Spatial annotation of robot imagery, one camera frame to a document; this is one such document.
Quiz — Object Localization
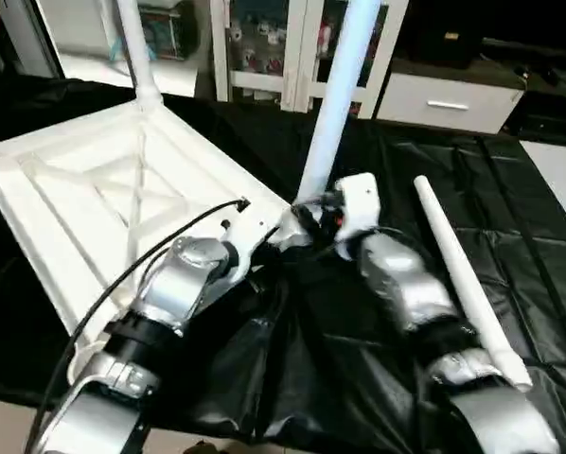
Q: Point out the white drawer cabinet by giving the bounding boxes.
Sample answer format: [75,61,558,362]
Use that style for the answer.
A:
[397,0,566,143]

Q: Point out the blue frame trolley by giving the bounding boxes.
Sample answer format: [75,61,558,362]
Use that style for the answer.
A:
[103,0,201,65]

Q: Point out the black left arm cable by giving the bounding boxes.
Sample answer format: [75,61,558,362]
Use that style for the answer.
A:
[22,195,254,454]

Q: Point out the white glass door cabinet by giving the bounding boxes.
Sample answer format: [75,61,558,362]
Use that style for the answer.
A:
[209,0,409,119]

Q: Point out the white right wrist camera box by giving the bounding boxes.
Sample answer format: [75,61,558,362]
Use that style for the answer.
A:
[328,171,382,239]

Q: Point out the black work mat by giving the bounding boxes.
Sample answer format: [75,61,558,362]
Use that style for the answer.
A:
[0,74,566,453]

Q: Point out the white plastic table top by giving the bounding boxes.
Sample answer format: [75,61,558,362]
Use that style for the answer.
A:
[0,98,314,349]

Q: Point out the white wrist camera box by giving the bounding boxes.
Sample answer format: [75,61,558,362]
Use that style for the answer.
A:
[328,171,382,239]
[219,200,286,273]

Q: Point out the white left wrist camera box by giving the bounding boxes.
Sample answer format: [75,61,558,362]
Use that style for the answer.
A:
[219,200,286,273]

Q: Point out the white drawer unit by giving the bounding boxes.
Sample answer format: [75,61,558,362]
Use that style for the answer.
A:
[376,72,528,135]

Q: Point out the white plastic table leg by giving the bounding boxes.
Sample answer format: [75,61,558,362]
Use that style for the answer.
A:
[291,0,384,207]
[115,0,165,109]
[413,174,535,393]

